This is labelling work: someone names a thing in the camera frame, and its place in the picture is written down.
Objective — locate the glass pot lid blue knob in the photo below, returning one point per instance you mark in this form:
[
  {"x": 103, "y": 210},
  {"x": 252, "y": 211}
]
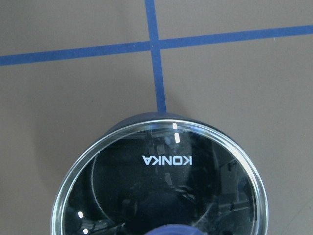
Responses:
[{"x": 162, "y": 177}]

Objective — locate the dark blue saucepan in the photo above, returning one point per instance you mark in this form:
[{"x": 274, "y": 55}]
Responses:
[{"x": 149, "y": 116}]

